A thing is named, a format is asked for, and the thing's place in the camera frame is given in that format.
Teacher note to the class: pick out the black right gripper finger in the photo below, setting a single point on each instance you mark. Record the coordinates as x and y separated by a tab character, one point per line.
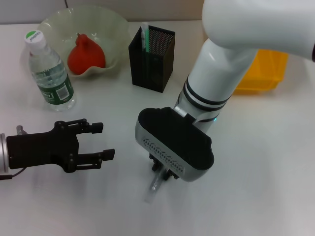
172	175
155	166

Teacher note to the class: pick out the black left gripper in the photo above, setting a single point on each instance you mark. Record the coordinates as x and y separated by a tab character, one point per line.
39	150

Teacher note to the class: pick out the grey pen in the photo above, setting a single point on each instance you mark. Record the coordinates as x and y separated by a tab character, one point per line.
155	184

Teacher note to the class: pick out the clear green-label water bottle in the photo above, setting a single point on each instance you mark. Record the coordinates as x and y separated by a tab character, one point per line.
54	83

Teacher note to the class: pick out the green utility knife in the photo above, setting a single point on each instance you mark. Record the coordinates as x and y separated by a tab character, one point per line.
145	37

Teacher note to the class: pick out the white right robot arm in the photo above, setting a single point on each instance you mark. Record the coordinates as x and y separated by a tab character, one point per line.
221	61

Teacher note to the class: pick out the black mesh pen holder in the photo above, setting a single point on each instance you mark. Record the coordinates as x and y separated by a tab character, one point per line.
152	71

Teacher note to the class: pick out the pale green glass fruit plate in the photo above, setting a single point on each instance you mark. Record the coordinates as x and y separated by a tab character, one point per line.
103	27

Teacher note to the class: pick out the yellow plastic bin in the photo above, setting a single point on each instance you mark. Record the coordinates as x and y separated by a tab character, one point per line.
265	73

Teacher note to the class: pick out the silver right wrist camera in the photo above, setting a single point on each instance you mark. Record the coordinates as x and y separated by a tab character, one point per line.
174	145

